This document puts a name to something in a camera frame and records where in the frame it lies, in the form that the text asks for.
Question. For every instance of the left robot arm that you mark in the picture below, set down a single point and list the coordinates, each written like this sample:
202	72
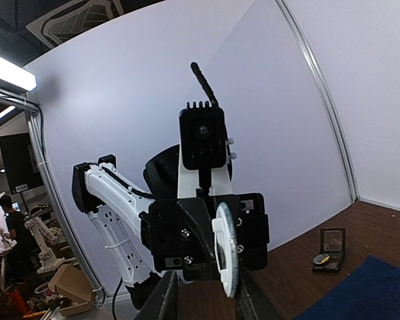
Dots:
113	204

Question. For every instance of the left aluminium frame post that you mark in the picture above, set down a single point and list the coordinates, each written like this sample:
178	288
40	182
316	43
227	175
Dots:
325	96

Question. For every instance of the black wall monitor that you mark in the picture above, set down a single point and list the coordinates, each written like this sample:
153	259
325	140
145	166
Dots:
19	162

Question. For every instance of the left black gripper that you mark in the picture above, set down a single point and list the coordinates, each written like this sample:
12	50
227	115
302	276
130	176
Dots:
179	235

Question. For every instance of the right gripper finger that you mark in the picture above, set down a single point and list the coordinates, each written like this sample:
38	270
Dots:
251	302

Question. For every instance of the cardboard box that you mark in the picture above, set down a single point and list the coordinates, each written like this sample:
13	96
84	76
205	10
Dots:
77	292

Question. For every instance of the starry night round brooch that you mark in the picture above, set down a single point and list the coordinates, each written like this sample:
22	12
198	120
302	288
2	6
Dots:
321	259

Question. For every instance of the black brooch display box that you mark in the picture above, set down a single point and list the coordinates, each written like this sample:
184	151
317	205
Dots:
333	243

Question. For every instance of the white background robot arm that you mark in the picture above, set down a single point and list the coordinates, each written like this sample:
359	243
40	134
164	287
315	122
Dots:
44	235

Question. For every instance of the navy white clothing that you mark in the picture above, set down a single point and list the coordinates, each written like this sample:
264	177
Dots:
372	291

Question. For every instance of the portrait round brooch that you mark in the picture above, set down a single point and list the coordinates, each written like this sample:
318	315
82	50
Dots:
225	246

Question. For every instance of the ceiling light bar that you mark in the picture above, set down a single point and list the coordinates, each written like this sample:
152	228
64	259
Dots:
16	76

